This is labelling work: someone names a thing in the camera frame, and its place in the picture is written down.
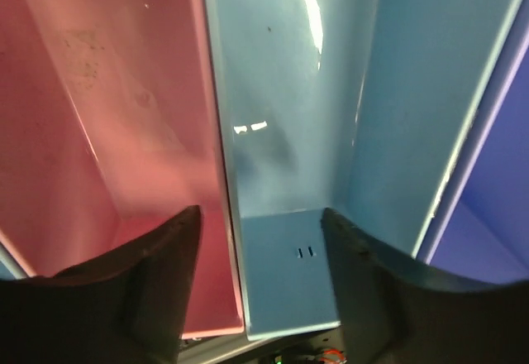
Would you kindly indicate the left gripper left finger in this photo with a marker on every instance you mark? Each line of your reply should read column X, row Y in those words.
column 127, row 305

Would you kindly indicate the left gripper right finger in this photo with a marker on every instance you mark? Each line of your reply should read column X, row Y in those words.
column 395, row 309

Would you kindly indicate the four-compartment colourful organizer tray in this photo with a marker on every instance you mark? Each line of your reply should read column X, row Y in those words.
column 116, row 114

